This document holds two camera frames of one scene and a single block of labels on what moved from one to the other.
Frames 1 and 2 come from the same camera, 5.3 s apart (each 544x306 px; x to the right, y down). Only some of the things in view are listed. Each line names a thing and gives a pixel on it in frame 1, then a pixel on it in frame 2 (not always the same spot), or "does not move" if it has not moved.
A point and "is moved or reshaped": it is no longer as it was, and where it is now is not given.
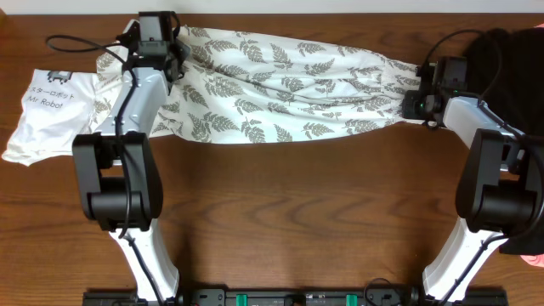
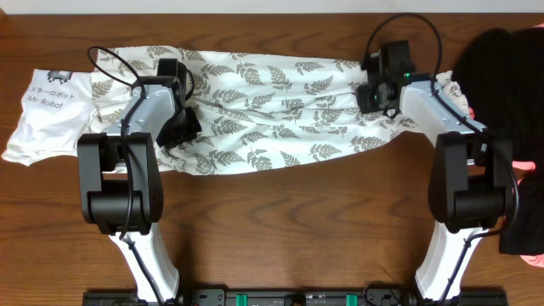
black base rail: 291,297 does not move
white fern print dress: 237,88 is moved or reshaped
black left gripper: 178,54 → 179,128
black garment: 505,70 does not move
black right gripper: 426,70 → 375,97
